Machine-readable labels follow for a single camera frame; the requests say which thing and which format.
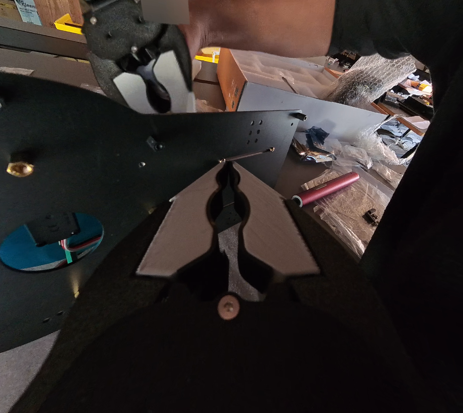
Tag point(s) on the person's right forearm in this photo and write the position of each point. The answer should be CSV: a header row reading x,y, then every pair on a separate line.
x,y
271,18

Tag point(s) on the dark red screwdriver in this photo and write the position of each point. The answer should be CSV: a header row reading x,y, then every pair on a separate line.
x,y
325,188

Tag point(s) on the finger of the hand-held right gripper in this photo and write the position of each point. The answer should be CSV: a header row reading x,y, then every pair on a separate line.
x,y
130,91
179,94

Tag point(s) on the thin metal tool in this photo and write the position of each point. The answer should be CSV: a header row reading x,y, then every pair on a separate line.
x,y
289,84

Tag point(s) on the bubble wrap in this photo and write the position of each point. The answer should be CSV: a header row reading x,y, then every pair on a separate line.
x,y
365,80

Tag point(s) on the yellow paper folder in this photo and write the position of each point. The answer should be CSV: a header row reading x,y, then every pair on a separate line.
x,y
206,54

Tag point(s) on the dark foil bag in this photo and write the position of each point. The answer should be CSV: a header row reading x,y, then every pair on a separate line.
x,y
314,156

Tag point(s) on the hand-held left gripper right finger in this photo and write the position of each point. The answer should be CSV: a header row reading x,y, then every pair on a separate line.
x,y
278,235

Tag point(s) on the blue toy robot arm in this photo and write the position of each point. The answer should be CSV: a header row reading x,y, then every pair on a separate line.
x,y
108,167

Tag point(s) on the yellow plastic bin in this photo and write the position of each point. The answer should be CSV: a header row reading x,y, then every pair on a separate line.
x,y
67,25

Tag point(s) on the person's right hand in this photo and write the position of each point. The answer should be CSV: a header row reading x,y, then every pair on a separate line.
x,y
204,22

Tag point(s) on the small black standoffs and screws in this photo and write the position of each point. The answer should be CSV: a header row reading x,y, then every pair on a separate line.
x,y
370,217

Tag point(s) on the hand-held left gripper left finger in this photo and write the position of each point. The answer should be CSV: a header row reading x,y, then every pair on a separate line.
x,y
177,232

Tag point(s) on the white and orange cardboard box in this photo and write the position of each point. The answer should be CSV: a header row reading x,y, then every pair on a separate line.
x,y
325,109

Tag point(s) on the pile of clear plastic bags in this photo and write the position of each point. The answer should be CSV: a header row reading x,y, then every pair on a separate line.
x,y
347,210

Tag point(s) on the white foam sheet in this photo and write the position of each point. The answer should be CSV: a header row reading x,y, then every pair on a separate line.
x,y
21,376

